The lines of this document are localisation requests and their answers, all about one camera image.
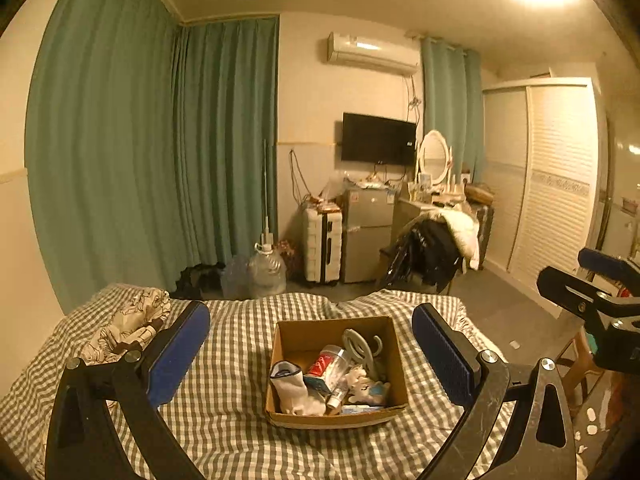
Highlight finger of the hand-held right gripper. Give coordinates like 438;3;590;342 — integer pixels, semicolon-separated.
578;247;640;286
537;266;616;328

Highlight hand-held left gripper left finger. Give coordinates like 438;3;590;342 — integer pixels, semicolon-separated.
45;300;211;480

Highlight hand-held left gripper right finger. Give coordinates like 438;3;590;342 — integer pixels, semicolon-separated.
411;302;577;480

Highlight white tissue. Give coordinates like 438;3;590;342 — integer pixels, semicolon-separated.
345;364;371;391

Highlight blue white tissue packet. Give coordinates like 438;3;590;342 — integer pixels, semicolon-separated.
341;403;402;415

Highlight white cosmetic tube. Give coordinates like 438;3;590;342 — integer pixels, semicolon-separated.
326;381;352;409

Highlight clear plastic jar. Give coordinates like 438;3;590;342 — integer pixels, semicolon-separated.
305;345;353;393

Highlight white sock with blue rim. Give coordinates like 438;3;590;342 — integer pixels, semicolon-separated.
270;360;326;416

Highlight cardboard box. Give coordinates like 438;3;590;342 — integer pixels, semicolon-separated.
265;316;408;430

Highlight wooden stool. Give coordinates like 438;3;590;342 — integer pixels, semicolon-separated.
554;330;608;413

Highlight floral quilt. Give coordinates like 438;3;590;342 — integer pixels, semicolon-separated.
81;287;172;367

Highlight black bag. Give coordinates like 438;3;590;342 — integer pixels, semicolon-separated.
175;262;227;299

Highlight clear plastic bag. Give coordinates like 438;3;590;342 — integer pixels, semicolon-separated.
220;255;252;299

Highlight white louvred wardrobe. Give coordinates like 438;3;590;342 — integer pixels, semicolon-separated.
482;77;608;319

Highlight dark suitcase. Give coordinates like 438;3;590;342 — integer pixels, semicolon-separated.
470;202;495;269

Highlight black jacket on chair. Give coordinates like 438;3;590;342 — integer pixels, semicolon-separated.
382;217;463;292

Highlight clear water jug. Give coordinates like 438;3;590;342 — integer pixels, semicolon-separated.
247;242;287;299

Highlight white puffer jacket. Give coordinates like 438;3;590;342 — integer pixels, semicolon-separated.
434;208;481;271

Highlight brown bag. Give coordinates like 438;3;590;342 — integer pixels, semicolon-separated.
464;183;494;204

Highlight vanity desk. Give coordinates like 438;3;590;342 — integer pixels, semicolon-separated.
392;195;471;247

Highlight silver small fridge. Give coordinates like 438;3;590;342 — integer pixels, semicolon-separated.
341;186;396;284

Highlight white suitcase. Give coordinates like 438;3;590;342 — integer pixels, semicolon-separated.
303;206;344;286

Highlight white oval vanity mirror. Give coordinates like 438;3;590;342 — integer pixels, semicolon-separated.
417;130;453;187

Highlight grey metal pole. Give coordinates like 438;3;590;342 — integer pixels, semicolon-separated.
262;140;272;241

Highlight narrow green curtain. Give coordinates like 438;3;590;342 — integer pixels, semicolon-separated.
420;36;485;187

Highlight wide green curtain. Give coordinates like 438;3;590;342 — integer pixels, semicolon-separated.
25;0;182;312

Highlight white air conditioner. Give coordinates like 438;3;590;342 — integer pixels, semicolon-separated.
327;31;421;74

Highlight wall cables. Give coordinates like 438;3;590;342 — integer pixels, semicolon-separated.
288;149;313;206

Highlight black wall television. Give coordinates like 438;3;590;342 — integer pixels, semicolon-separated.
341;112;417;165

